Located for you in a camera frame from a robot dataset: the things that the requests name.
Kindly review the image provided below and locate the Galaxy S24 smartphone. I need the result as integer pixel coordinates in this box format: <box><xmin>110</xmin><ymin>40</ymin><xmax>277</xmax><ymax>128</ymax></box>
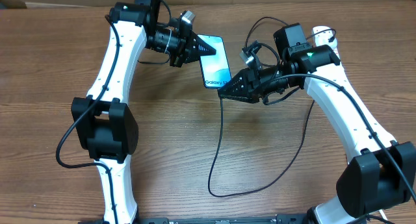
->
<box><xmin>198</xmin><ymin>34</ymin><xmax>231</xmax><ymax>89</ymax></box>

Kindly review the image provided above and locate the black USB charging cable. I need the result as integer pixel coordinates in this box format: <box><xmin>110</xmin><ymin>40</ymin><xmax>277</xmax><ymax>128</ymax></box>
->
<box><xmin>207</xmin><ymin>16</ymin><xmax>337</xmax><ymax>198</ymax></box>

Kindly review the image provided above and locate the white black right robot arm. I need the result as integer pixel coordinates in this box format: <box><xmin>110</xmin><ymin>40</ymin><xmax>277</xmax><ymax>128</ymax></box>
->
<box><xmin>218</xmin><ymin>23</ymin><xmax>415</xmax><ymax>223</ymax></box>

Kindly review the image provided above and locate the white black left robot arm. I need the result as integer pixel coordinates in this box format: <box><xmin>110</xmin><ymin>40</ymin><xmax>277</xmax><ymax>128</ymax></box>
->
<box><xmin>55</xmin><ymin>0</ymin><xmax>217</xmax><ymax>223</ymax></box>

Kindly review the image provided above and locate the white charger plug adapter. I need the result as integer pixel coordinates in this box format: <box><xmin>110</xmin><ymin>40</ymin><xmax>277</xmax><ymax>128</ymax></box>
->
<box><xmin>311</xmin><ymin>26</ymin><xmax>338</xmax><ymax>54</ymax></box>

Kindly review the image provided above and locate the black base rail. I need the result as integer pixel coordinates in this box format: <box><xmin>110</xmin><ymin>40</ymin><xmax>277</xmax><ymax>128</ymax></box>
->
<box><xmin>77</xmin><ymin>212</ymin><xmax>391</xmax><ymax>224</ymax></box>

